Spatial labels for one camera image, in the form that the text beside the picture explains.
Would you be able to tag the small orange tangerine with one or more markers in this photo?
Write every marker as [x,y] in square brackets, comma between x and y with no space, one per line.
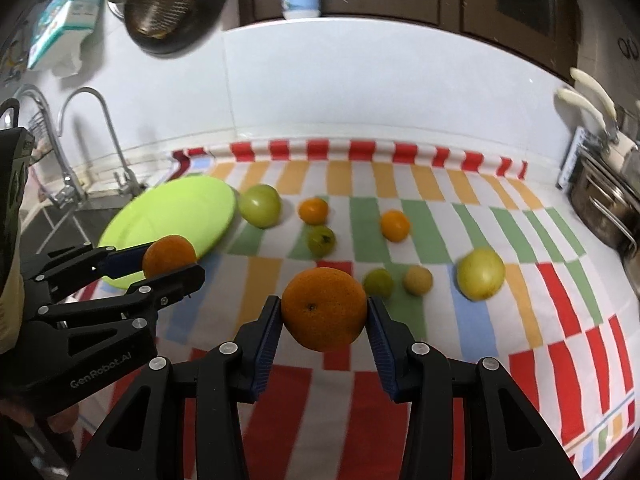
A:
[395,225]
[314,211]

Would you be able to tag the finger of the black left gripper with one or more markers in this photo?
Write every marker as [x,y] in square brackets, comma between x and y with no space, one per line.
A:
[85,261]
[141,300]

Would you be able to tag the lime green plate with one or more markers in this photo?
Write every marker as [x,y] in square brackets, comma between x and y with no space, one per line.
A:
[198,208]

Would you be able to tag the small green lime fruit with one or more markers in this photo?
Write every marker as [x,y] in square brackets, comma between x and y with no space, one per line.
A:
[379,283]

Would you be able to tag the small dark green fruit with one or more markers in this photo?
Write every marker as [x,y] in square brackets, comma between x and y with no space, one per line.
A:
[321,241]

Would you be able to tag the black pan with strainer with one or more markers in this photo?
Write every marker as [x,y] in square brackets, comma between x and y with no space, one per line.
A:
[165,0]

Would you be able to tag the cream handled utensil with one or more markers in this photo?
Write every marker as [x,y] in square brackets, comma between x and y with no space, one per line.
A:
[589,82]
[576,99]

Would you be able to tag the small tan fruit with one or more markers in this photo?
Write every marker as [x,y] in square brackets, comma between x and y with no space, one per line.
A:
[417,281]

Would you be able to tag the large orange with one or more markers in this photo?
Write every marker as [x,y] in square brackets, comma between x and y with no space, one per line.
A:
[324,309]

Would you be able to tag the small orange mandarin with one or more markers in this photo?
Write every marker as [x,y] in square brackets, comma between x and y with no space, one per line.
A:
[169,253]

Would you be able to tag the steel pot stack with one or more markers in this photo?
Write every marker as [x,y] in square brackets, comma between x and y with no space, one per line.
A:
[608,207]

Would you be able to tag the large green apple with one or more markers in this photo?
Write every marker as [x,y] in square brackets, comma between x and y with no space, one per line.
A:
[260,205]

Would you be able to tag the blue white packet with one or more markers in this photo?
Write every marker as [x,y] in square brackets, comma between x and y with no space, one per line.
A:
[59,33]

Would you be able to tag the large yellow-green apple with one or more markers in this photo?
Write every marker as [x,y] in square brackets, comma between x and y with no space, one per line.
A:
[480,274]

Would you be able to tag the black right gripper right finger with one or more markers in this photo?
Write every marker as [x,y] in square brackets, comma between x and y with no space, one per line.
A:
[475,408]

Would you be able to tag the operator left hand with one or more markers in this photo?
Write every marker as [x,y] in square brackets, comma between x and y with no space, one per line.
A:
[59,423]

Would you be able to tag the steel sink mixer tap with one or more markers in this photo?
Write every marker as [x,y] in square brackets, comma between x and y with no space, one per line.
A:
[46,138]

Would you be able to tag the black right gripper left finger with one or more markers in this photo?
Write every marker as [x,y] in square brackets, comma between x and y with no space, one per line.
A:
[142,436]

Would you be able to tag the stainless steel sink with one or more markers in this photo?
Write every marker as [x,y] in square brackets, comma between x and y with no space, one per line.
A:
[53,228]

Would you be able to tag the colourful striped table cloth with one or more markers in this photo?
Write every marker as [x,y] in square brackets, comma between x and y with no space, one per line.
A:
[564,321]

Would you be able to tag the curved steel tap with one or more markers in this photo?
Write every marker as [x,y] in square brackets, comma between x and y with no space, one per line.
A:
[130,184]

